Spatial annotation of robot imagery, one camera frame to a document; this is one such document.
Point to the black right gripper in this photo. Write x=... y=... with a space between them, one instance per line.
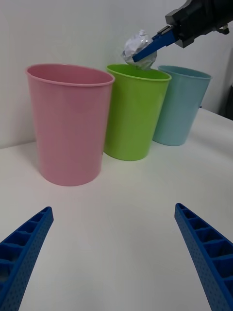
x=194 y=22

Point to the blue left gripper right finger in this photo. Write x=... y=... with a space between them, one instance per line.
x=206 y=255

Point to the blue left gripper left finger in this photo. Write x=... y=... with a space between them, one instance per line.
x=26 y=255

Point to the clear plastic wad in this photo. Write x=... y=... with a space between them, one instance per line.
x=136 y=42

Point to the pale blue plastic bin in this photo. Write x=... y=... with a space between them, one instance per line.
x=179 y=109

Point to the yellow-green plastic bin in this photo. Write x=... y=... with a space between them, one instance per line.
x=131 y=121

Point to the pink plastic bin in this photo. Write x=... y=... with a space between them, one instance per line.
x=68 y=133

